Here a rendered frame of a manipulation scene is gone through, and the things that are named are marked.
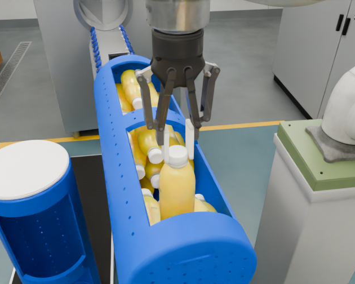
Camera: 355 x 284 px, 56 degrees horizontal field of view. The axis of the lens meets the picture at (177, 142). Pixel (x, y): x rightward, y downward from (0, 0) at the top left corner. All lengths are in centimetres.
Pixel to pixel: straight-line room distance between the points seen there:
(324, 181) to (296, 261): 41
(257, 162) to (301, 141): 158
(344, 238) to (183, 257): 83
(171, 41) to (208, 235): 34
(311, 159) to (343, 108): 18
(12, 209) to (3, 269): 120
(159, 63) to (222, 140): 246
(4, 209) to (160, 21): 79
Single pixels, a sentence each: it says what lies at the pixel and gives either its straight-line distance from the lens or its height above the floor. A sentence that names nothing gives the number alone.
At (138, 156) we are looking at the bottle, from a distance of 94.
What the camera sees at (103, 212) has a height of 15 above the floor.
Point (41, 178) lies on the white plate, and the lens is 109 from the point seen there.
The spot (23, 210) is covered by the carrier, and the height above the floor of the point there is 98.
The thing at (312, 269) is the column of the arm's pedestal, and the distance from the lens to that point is 147.
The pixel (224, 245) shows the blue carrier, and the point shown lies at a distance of 66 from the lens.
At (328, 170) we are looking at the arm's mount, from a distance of 112.
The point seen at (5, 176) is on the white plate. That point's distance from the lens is 114.
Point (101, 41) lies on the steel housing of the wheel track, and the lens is 238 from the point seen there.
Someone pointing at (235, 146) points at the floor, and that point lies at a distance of 289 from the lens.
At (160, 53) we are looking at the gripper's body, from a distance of 49.
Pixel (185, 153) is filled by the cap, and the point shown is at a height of 135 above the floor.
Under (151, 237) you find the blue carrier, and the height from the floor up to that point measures 122.
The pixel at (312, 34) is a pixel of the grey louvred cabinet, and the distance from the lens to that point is 325.
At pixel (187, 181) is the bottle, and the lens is 63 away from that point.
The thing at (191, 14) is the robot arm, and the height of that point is 160.
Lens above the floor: 172
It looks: 37 degrees down
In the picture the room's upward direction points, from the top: straight up
